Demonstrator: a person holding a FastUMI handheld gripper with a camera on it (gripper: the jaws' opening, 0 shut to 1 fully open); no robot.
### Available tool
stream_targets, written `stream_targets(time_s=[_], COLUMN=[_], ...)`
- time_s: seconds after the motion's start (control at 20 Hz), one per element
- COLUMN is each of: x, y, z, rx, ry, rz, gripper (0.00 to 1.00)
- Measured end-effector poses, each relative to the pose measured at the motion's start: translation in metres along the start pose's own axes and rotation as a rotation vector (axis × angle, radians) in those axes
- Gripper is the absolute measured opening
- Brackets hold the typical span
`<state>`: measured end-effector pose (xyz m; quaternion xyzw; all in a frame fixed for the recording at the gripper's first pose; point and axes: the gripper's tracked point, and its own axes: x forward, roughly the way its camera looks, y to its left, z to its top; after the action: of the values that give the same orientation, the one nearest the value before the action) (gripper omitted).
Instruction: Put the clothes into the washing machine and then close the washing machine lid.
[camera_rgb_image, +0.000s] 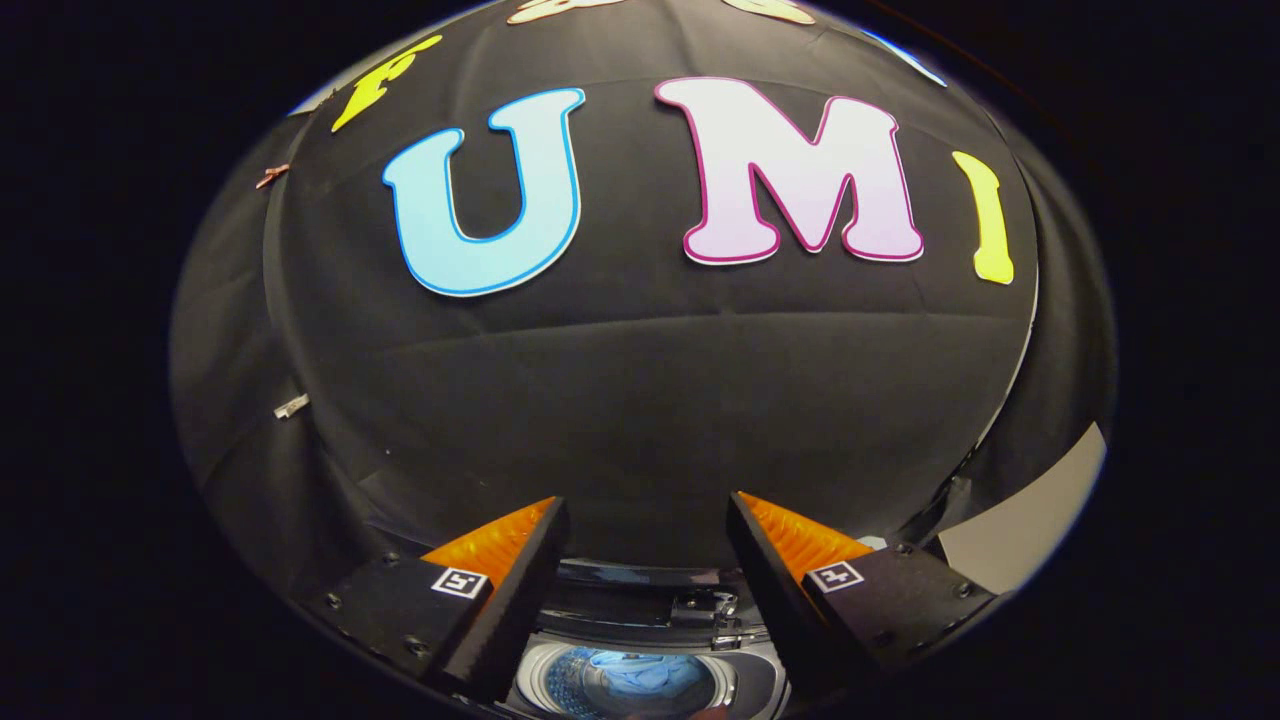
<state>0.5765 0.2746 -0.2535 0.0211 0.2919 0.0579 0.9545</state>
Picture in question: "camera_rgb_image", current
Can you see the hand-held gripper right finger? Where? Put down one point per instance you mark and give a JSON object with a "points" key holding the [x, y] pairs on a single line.
{"points": [[775, 590]]}

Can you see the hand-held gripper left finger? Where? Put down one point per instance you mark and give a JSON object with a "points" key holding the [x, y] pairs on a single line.
{"points": [[520, 595]]}

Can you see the dark grey washing machine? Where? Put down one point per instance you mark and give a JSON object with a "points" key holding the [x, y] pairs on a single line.
{"points": [[640, 615]]}

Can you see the light blue shirt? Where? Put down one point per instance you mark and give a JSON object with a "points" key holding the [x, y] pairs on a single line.
{"points": [[640, 678]]}

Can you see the black backdrop cloth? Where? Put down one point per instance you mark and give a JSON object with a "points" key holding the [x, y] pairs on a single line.
{"points": [[640, 400]]}

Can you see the grey cabinet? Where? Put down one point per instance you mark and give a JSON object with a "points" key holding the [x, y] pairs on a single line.
{"points": [[1030, 520]]}

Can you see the silver clip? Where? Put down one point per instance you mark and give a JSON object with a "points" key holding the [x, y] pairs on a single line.
{"points": [[291, 406]]}

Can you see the copper clip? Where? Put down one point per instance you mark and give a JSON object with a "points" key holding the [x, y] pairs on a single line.
{"points": [[271, 176]]}

